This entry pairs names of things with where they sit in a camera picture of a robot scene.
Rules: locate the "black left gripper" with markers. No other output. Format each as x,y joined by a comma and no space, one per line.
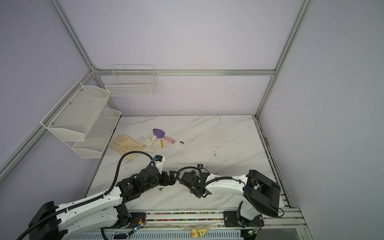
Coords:
172,180

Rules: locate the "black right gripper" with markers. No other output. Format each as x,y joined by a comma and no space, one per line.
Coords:
191,191

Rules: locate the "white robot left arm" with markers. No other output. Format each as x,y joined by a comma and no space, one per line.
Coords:
106,209

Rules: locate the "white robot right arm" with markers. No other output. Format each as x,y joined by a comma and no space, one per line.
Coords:
260,195

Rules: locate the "purple pink toy shovel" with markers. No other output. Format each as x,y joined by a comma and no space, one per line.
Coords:
160,134

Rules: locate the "yellow toy figure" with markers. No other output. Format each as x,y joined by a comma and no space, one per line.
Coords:
199,233

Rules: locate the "beige leather glove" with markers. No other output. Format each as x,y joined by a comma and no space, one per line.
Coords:
124,144

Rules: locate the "white mesh lower shelf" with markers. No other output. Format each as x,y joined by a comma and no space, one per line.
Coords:
99,135

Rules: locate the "white mesh shelf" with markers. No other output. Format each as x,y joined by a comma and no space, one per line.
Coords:
99,135
72,118

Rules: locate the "white mesh upper shelf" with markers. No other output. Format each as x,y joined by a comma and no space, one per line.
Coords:
72,118

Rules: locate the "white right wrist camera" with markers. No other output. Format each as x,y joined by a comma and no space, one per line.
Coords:
201,167

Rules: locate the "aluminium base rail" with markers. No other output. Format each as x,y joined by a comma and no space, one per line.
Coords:
177,225

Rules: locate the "white wire basket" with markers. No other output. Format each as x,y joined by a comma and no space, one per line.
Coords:
132,81

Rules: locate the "aluminium frame back bar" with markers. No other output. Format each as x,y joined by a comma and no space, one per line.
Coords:
162,72

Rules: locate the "aluminium frame post left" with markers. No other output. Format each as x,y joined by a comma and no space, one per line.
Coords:
69,29

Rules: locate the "aluminium frame post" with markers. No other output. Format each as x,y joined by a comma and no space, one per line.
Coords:
303,11
69,29

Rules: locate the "aluminium frame post right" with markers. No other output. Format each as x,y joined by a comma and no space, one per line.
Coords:
303,11

